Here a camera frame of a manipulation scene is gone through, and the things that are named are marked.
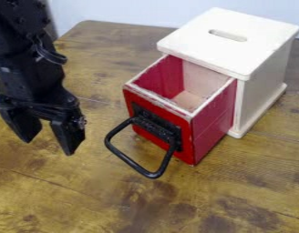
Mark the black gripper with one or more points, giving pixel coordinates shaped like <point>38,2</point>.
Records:
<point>32,94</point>

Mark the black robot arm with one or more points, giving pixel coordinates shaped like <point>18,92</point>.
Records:
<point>22,22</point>

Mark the red wooden drawer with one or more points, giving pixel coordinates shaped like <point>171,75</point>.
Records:
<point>189,96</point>

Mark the white wooden box cabinet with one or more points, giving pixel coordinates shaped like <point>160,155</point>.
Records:
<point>246,47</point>

